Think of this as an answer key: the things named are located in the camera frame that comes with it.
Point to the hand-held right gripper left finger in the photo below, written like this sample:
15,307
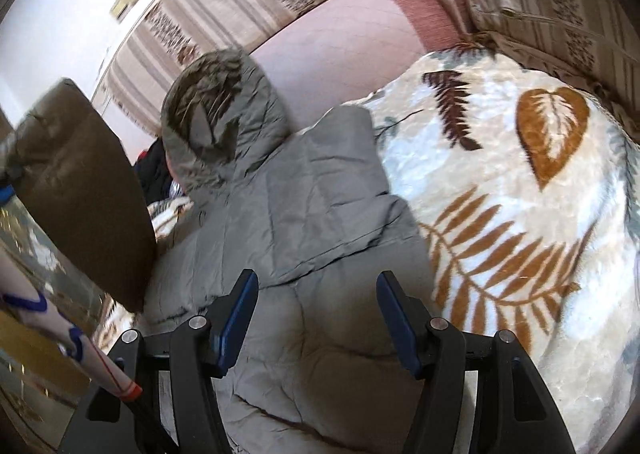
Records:
234,324

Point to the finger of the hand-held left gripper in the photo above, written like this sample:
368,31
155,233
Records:
4,195

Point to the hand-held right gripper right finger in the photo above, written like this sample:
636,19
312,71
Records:
396,324

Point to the grey hooded puffer jacket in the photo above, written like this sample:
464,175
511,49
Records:
310,194

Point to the leaf printed blanket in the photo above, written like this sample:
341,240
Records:
500,234

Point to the white tube with blue marks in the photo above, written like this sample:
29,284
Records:
60,324

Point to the red cloth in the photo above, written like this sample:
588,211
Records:
142,156

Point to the black cloth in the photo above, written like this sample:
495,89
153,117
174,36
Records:
156,169

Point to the pink bolster cushion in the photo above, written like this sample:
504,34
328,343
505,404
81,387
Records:
350,44

